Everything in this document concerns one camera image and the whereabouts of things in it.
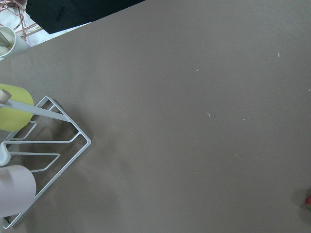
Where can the yellow-green cup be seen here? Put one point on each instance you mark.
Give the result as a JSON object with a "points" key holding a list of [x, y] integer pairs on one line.
{"points": [[12, 119]]}

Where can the pink cup on rack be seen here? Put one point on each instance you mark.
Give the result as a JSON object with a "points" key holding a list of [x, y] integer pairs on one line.
{"points": [[17, 190]]}

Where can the white paper cup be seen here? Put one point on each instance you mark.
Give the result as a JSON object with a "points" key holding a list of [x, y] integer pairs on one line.
{"points": [[7, 41]]}

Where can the black monitor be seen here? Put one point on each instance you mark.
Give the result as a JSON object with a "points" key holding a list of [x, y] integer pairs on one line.
{"points": [[58, 15]]}

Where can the red strawberry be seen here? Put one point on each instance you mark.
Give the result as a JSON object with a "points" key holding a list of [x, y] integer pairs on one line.
{"points": [[308, 202]]}

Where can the white wire cup rack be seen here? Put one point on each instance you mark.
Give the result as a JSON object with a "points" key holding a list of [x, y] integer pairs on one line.
{"points": [[47, 145]]}

